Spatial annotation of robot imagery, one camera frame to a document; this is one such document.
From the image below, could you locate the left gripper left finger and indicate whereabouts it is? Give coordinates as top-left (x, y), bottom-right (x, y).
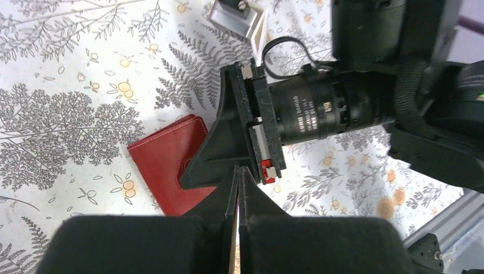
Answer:
top-left (37, 166), bottom-right (239, 273)

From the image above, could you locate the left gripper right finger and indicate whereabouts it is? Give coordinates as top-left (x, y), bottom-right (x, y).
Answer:
top-left (239, 167), bottom-right (414, 273)

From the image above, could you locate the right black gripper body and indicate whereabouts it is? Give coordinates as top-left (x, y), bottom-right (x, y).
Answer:
top-left (227, 65), bottom-right (395, 183)

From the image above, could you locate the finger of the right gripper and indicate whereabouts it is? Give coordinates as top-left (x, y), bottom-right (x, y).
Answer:
top-left (180, 66), bottom-right (260, 190)

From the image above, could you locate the red card holder wallet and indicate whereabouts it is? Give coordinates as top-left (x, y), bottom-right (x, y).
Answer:
top-left (127, 114), bottom-right (216, 216)

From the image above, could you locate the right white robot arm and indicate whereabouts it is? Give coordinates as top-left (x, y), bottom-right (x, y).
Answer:
top-left (180, 1), bottom-right (483, 192)

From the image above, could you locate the floral table mat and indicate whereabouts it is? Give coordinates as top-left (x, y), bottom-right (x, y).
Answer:
top-left (1, 1), bottom-right (463, 273)

